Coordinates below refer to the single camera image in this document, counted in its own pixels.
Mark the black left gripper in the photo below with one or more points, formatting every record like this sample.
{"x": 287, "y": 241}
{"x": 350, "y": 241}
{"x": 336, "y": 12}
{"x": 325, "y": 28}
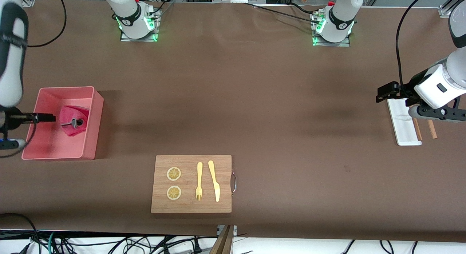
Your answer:
{"x": 405, "y": 90}

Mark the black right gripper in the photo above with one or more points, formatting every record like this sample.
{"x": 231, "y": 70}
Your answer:
{"x": 14, "y": 121}

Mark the pink cloth with grey trim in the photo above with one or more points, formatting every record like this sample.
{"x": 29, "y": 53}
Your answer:
{"x": 74, "y": 132}

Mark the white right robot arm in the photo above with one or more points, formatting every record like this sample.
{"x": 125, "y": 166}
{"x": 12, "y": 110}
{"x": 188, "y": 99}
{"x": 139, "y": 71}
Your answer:
{"x": 11, "y": 57}

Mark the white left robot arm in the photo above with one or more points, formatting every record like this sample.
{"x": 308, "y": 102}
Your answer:
{"x": 442, "y": 83}

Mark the pink plastic bin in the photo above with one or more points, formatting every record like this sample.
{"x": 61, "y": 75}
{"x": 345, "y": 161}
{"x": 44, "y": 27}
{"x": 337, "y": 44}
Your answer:
{"x": 47, "y": 148}

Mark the white rectangular tray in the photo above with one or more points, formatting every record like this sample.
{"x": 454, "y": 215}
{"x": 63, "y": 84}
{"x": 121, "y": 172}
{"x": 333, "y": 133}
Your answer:
{"x": 400, "y": 130}

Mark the lemon slice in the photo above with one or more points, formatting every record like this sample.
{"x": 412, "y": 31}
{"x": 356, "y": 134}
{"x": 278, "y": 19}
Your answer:
{"x": 174, "y": 193}
{"x": 174, "y": 173}

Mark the yellow plastic fork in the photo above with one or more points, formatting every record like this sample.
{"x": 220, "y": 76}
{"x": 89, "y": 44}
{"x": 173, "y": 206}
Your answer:
{"x": 199, "y": 174}

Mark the wooden cutting board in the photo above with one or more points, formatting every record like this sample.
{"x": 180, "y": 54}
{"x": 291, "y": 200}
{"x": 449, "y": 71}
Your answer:
{"x": 191, "y": 206}

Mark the yellow plastic knife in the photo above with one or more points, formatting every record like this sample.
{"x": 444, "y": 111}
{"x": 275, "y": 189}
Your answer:
{"x": 214, "y": 181}

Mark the wooden beam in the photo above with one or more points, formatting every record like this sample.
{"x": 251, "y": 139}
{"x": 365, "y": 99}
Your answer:
{"x": 224, "y": 243}

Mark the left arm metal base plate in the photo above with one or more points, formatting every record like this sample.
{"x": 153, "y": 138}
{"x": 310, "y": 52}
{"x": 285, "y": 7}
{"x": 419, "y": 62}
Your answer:
{"x": 331, "y": 44}

